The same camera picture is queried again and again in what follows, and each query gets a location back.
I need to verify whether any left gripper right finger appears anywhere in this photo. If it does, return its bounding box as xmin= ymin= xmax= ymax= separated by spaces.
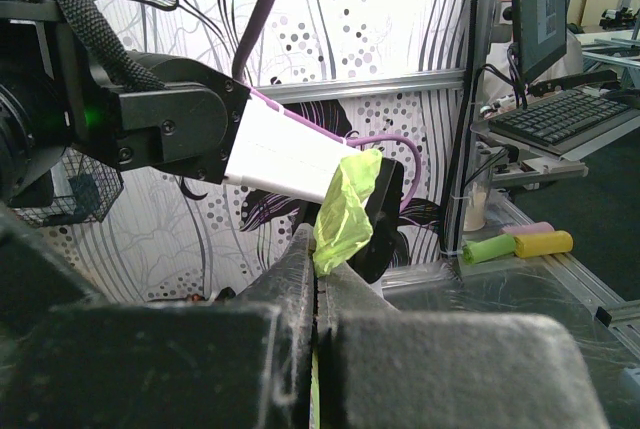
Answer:
xmin=317 ymin=265 xmax=608 ymax=428

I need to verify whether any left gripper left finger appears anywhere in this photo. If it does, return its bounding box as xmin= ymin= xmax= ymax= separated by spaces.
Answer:
xmin=1 ymin=224 xmax=314 ymax=428

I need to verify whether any green trash bag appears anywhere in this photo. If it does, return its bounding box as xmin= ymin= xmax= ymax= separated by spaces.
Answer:
xmin=312 ymin=149 xmax=382 ymax=278

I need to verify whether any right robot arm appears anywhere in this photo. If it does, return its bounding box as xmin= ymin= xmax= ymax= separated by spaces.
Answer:
xmin=1 ymin=0 xmax=409 ymax=283

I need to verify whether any green bag roll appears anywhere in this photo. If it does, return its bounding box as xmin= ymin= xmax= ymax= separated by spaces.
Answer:
xmin=462 ymin=234 xmax=516 ymax=264

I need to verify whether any yellow bag roll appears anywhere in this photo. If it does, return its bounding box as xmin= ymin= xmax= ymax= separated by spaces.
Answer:
xmin=514 ymin=230 xmax=574 ymax=259

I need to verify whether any pink bag roll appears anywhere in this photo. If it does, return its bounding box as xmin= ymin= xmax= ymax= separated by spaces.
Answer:
xmin=500 ymin=222 xmax=555 ymax=237

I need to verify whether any black keyboard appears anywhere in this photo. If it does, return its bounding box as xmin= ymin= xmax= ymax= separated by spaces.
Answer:
xmin=488 ymin=90 xmax=639 ymax=154

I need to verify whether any person with glasses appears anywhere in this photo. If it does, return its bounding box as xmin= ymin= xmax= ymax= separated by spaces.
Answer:
xmin=482 ymin=0 xmax=586 ymax=105

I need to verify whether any computer monitor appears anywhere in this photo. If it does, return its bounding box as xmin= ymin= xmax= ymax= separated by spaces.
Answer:
xmin=512 ymin=0 xmax=567 ymax=84

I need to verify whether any black wire basket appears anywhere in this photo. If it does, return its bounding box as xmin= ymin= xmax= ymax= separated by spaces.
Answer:
xmin=13 ymin=149 xmax=123 ymax=228

